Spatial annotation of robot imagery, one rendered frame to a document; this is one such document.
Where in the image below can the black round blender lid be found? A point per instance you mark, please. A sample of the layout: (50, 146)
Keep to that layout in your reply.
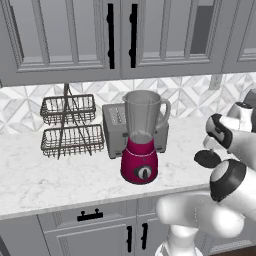
(206, 159)

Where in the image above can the grey base cupboard door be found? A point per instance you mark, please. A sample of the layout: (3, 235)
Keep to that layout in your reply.
(151, 236)
(93, 241)

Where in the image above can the narrow grey drawer front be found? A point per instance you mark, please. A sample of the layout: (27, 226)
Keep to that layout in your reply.
(146, 208)

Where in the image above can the grey wall cupboard door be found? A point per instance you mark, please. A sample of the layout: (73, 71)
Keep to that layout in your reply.
(245, 36)
(60, 40)
(173, 40)

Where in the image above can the red blender with clear jar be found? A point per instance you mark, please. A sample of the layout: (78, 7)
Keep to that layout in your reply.
(139, 160)

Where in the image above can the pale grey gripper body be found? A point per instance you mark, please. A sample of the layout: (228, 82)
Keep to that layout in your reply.
(209, 142)

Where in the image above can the grey toaster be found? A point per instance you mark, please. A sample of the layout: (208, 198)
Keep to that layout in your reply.
(115, 133)

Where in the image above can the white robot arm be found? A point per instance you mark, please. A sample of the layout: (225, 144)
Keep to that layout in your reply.
(200, 213)

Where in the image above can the white wall socket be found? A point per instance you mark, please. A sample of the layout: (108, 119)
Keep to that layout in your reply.
(216, 82)

